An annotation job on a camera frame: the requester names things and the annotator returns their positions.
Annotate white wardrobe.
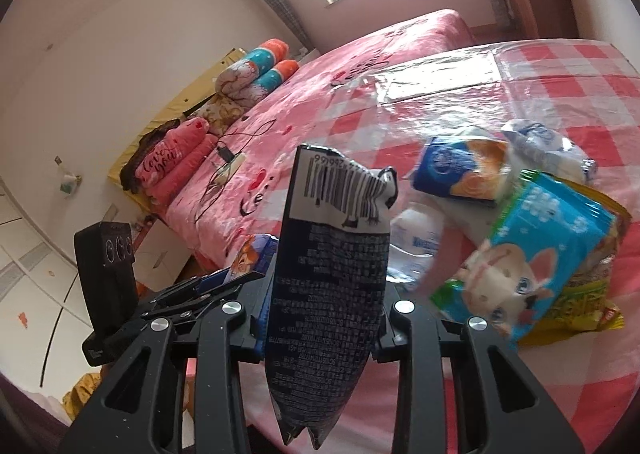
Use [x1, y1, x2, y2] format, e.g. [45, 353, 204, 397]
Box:
[0, 190, 93, 400]

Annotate black charger cable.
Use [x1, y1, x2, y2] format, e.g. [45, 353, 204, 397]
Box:
[192, 118, 279, 226]

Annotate pink love you bed cover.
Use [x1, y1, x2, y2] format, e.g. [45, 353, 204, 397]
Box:
[163, 9, 475, 270]

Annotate white bedside table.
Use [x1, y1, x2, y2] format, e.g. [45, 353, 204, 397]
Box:
[134, 219, 192, 292]

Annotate black snack bag barcode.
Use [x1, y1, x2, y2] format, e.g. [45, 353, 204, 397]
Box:
[265, 144, 398, 448]

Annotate blue white snack bag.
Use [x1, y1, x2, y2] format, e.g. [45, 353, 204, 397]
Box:
[410, 126, 512, 205]

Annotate green blue cartoon wipes pack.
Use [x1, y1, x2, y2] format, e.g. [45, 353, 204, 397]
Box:
[431, 169, 614, 342]

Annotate crushed white plastic bottle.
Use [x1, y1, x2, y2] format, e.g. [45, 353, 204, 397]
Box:
[386, 202, 445, 292]

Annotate red white checkered plastic sheet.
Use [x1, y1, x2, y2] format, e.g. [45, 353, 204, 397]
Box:
[240, 37, 640, 454]

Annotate white power strip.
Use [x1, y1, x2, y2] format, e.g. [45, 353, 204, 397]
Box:
[213, 153, 246, 187]

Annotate folded pink love you blanket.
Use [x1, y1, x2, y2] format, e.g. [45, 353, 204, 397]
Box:
[134, 117, 217, 213]

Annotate yellow headboard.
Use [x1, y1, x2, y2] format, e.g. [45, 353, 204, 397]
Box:
[107, 48, 245, 214]

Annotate black charger plug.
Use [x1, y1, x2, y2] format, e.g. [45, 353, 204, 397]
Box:
[216, 147, 235, 163]

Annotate rolled floral orange teal quilt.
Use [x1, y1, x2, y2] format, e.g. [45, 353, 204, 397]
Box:
[215, 38, 299, 109]

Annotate yellow green snack bag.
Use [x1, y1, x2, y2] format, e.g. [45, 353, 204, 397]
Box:
[518, 179, 631, 347]

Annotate wall hung plastic bag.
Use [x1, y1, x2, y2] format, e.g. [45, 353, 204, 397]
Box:
[54, 156, 82, 196]

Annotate floral yellow pillow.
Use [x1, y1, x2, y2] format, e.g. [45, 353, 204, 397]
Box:
[195, 94, 248, 137]

